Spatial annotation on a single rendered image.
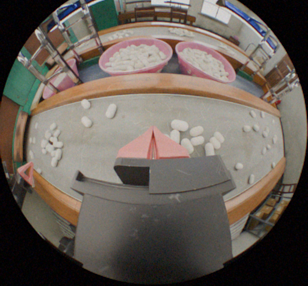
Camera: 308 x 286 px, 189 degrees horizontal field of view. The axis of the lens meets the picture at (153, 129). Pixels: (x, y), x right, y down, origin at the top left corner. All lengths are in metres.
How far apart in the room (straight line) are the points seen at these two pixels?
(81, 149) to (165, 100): 0.25
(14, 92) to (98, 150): 0.75
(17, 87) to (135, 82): 0.80
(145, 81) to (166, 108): 0.08
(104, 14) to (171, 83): 2.76
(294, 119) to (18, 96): 5.35
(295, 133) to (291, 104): 0.95
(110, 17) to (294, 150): 6.43
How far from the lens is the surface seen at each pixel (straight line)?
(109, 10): 2.83
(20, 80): 0.87
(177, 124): 0.19
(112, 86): 0.25
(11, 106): 0.83
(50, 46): 0.32
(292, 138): 4.58
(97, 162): 0.24
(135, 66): 0.33
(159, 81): 0.24
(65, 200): 0.37
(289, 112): 4.59
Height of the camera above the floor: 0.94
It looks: 76 degrees down
